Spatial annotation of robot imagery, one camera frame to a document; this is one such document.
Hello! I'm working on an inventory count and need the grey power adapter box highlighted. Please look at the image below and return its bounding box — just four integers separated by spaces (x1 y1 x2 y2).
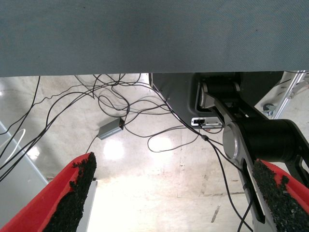
98 118 125 140

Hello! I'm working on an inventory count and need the white metal frame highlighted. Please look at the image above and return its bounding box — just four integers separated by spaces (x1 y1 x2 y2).
78 178 98 232

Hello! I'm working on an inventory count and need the small caster wheel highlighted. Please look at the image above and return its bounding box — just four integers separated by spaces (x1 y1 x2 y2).
263 103 276 116

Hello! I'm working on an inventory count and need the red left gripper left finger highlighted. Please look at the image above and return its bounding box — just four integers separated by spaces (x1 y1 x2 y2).
0 152 98 232

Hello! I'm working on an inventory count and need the black cable with ferrite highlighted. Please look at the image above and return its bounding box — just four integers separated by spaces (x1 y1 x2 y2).
200 123 254 232

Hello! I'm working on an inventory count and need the white floor cable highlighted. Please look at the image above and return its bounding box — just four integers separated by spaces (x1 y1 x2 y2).
0 129 27 165

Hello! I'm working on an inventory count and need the black silver robot torso linkage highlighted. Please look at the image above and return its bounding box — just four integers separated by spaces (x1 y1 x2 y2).
197 74 309 232

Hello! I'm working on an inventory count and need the dark grey table cloth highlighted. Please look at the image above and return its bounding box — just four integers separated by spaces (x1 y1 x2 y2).
0 0 309 78

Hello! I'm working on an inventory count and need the aluminium profile bar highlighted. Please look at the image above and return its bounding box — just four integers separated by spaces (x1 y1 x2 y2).
272 70 309 120

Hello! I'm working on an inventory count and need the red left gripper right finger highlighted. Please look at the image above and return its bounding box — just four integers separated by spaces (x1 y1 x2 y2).
252 159 309 232

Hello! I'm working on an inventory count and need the dark grey robot base housing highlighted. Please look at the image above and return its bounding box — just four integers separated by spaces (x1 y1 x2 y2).
149 71 284 121

